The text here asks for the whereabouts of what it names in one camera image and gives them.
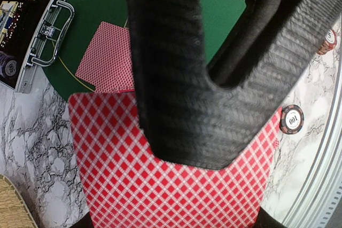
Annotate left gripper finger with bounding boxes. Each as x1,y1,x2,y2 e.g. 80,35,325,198
127,0,341,170

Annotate red-backed card deck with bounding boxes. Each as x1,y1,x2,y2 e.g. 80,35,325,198
68,92,281,227

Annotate dark 100 chip stack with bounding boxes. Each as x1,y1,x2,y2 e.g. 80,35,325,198
279,105,304,135

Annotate red 5 chip stack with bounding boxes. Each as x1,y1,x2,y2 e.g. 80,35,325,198
316,29,337,56

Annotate round green poker mat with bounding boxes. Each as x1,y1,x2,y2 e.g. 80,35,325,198
44,0,247,100

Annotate aluminium poker chip case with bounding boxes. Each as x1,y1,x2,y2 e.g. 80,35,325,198
1,0,75,93

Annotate brown purple chip row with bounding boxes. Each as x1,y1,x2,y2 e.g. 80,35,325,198
1,51,18,78

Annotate woven bamboo tray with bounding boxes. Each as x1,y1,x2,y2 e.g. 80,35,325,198
1,175,37,227

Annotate blue card deck in case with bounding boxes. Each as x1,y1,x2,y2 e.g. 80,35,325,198
1,1,19,40

